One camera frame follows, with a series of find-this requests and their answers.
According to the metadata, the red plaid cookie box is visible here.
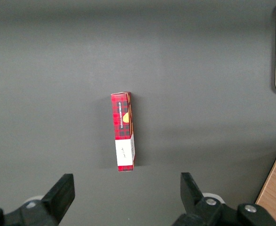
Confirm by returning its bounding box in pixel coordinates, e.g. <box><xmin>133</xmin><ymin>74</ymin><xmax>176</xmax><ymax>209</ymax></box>
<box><xmin>110</xmin><ymin>91</ymin><xmax>137</xmax><ymax>173</ymax></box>

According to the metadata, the wooden drawer cabinet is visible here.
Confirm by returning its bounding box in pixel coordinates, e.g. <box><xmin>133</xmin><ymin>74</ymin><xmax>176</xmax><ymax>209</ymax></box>
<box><xmin>255</xmin><ymin>150</ymin><xmax>276</xmax><ymax>226</ymax></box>

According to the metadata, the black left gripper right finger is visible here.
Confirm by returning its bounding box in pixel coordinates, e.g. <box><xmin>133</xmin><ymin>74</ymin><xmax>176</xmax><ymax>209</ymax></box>
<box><xmin>173</xmin><ymin>173</ymin><xmax>241</xmax><ymax>226</ymax></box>

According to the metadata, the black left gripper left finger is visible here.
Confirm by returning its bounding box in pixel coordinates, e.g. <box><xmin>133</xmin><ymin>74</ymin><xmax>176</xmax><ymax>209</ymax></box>
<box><xmin>5</xmin><ymin>173</ymin><xmax>75</xmax><ymax>226</ymax></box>

